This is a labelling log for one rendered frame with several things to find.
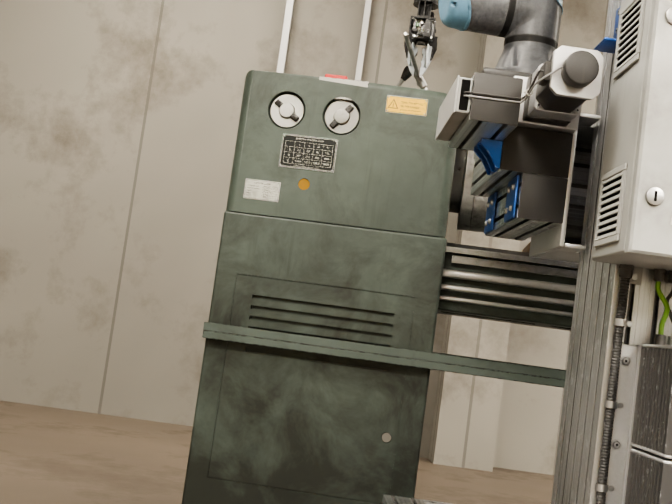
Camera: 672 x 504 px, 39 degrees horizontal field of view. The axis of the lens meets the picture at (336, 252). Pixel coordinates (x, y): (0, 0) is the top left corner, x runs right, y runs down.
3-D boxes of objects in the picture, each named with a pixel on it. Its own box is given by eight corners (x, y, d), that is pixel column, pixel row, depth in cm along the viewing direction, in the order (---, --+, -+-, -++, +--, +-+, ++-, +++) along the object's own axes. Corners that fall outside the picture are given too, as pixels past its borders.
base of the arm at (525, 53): (569, 83, 202) (574, 37, 203) (497, 73, 202) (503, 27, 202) (551, 100, 217) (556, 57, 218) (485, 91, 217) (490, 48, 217)
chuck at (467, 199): (460, 205, 259) (473, 101, 269) (454, 244, 289) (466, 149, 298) (473, 207, 259) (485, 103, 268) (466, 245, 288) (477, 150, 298)
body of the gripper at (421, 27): (406, 35, 265) (412, -7, 266) (407, 45, 273) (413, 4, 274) (434, 38, 264) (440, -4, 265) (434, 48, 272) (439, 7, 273)
